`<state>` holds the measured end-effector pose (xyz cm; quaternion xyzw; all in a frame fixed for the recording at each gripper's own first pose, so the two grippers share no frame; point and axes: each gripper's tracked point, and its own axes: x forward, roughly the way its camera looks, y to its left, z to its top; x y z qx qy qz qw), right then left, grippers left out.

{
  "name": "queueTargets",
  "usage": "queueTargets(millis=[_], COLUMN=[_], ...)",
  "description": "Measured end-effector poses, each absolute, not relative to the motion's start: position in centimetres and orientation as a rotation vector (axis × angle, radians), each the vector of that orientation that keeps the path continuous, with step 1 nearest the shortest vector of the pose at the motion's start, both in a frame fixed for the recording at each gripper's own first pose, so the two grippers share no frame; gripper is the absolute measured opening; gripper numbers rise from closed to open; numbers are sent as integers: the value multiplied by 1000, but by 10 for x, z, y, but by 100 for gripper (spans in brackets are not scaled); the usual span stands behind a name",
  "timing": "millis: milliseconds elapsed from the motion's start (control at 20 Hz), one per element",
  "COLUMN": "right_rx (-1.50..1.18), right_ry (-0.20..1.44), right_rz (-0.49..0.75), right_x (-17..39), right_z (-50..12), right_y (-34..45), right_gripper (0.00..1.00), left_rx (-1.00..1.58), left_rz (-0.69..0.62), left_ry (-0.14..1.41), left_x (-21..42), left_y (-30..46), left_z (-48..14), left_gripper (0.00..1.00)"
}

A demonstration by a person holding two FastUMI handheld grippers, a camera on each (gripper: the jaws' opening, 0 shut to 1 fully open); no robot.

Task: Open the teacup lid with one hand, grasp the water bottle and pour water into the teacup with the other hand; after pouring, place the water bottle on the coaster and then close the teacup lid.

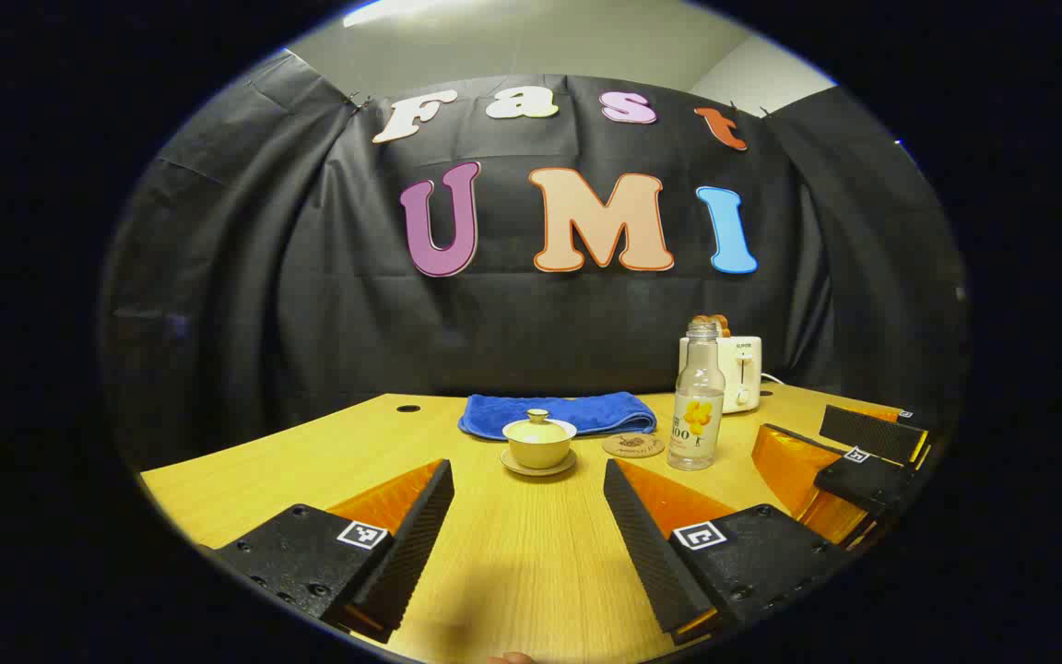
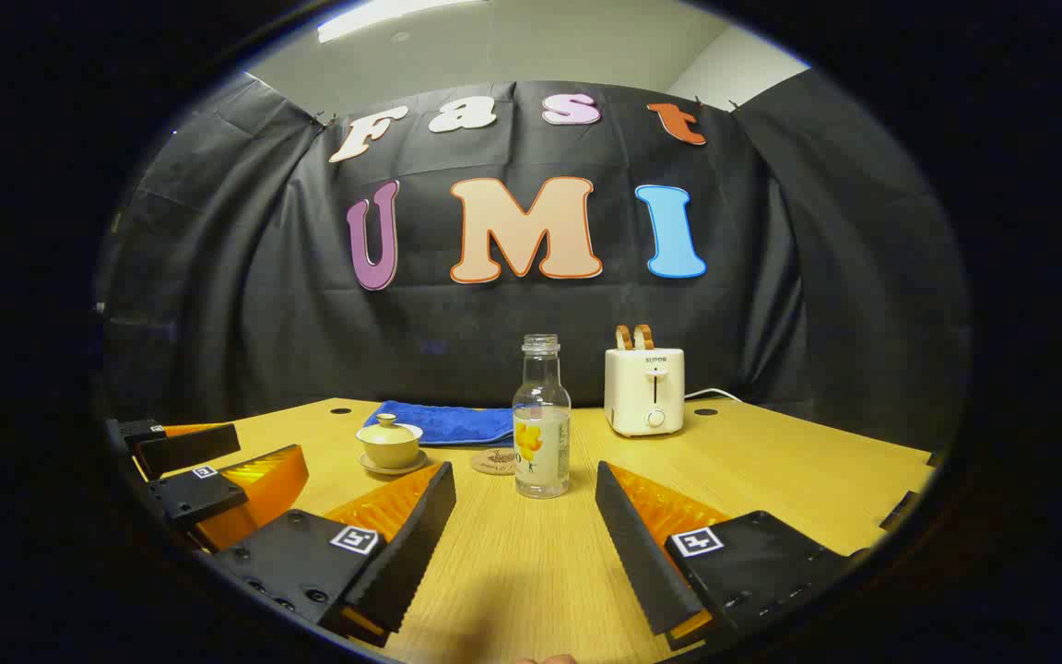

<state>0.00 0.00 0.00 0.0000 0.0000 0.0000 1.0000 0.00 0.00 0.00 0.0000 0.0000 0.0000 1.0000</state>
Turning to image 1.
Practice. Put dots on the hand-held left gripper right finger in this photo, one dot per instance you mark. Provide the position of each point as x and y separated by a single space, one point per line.
646 544

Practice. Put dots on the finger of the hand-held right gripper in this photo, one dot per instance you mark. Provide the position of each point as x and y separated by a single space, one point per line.
872 432
867 484

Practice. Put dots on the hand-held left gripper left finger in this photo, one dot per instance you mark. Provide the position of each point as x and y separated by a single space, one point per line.
411 544

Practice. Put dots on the round cork coaster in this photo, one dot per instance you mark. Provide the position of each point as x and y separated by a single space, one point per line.
632 445

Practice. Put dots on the clear glass water bottle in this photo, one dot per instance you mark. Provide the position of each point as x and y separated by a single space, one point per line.
697 433

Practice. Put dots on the cream ceramic teacup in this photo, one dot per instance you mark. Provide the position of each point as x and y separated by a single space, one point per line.
538 452

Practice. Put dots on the cream teacup lid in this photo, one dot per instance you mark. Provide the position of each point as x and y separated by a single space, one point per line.
538 424

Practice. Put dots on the cream ceramic saucer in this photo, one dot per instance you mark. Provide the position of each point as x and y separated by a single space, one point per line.
538 471

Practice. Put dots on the white toaster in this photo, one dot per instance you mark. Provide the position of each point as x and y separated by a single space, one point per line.
743 369

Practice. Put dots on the blue folded towel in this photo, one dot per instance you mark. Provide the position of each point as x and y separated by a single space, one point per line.
586 412

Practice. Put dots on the black backdrop cloth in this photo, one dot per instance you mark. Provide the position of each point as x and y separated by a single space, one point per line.
310 304

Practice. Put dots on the ceiling light panel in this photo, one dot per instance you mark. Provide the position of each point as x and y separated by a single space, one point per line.
393 11

